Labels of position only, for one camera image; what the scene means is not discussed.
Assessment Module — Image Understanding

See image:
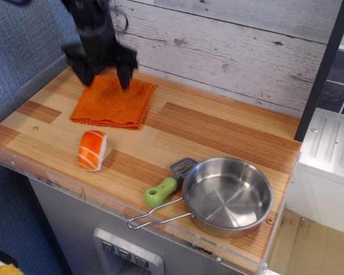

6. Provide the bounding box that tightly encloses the green handled grey spatula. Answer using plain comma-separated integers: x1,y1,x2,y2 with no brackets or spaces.
144,158,197,208

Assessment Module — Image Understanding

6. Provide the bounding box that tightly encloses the toy salmon sushi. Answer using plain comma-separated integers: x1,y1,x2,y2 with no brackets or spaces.
78,130,107,172

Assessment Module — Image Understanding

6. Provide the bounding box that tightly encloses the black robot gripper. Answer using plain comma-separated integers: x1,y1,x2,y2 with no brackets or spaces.
63,29,138,90

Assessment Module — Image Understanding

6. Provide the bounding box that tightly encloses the stainless steel pan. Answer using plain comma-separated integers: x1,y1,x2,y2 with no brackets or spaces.
127,156,273,238

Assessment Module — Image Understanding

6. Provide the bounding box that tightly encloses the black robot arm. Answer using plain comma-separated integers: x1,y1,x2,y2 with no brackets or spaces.
62,1,138,89

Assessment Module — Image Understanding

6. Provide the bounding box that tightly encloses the dark grey right post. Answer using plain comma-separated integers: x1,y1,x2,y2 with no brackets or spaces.
294,1,344,142

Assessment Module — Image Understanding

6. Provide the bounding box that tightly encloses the white ribbed box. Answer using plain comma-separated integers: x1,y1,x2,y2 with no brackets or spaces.
286,108,344,232

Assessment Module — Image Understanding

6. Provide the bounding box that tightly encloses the silver button panel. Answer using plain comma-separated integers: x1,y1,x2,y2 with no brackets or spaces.
93,227,165,274

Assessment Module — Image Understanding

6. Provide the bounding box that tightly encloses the grey ribbon cable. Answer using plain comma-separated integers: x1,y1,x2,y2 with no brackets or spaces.
114,5,130,32

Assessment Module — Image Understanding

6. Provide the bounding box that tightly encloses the yellow black object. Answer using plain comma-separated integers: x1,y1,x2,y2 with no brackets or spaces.
0,264,24,275

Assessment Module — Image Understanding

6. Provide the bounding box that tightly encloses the orange cloth napkin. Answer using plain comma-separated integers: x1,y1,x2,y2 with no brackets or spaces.
71,76,155,130

